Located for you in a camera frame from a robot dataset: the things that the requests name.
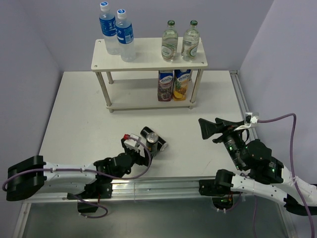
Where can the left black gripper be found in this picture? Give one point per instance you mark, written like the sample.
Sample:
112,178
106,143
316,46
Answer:
141,160

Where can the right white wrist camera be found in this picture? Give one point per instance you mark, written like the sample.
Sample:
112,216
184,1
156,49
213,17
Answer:
251,120

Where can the white two-tier shelf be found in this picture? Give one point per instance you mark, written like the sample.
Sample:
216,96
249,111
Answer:
133,85

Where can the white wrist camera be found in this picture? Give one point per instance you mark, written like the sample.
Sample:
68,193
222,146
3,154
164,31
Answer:
132,141
251,120

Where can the aluminium rail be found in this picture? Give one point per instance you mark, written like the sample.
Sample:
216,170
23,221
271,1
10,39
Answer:
175,188
242,102

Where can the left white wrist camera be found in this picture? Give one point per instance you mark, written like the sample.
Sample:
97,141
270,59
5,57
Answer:
132,141

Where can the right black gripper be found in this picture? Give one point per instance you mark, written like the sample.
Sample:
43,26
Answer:
207,127

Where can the purple grape juice carton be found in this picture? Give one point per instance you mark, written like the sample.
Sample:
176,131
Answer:
165,85

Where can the black yellow can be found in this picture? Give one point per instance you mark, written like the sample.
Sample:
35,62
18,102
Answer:
152,143
162,144

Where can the yellow pineapple juice carton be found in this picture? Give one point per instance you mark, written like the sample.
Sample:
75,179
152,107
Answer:
180,86

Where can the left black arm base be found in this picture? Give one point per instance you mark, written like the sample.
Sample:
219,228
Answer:
89,201

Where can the clear glass bottle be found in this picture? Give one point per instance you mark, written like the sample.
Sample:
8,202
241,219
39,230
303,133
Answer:
169,42
190,42

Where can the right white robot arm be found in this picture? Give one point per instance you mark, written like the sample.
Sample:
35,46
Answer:
267,176

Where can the blue-label water bottle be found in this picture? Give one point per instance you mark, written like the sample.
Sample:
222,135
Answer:
125,36
108,26

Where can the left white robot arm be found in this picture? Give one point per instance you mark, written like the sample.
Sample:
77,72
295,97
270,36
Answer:
35,176

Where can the aluminium right rail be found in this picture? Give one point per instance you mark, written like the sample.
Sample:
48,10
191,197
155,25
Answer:
242,102

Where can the aluminium front rail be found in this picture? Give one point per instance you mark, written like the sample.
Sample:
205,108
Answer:
175,188

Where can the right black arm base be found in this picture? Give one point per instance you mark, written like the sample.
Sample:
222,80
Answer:
222,198

